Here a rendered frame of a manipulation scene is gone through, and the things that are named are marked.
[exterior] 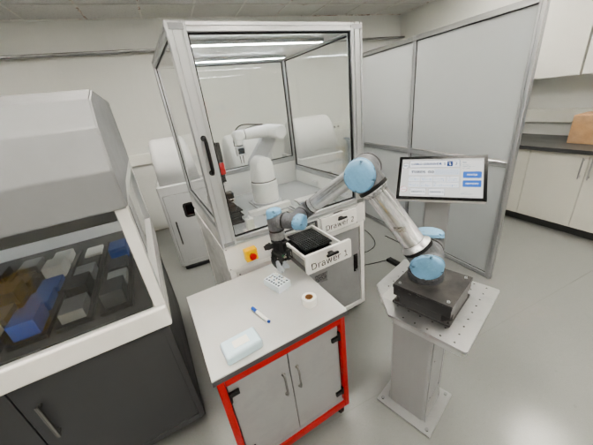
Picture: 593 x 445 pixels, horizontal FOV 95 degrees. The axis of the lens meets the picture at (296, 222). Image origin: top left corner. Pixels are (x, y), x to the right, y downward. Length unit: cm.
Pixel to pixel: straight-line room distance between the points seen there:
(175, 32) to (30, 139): 66
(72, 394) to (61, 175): 96
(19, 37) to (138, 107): 127
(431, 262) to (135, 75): 427
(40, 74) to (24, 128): 358
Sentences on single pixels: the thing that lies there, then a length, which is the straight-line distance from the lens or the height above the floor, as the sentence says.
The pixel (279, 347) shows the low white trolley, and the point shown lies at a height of 75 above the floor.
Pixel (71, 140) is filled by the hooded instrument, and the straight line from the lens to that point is 118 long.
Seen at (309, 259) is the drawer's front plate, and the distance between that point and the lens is 139.
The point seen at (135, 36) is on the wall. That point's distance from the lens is 469.
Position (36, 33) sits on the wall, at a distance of 484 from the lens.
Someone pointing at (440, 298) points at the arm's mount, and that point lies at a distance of 126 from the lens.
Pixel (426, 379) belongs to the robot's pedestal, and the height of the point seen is 34.
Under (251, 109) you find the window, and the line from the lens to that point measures 148.
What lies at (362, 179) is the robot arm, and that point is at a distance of 100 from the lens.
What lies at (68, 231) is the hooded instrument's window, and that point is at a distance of 122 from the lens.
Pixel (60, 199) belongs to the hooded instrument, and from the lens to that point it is 117.
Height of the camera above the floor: 164
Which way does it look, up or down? 24 degrees down
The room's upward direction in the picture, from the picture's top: 7 degrees counter-clockwise
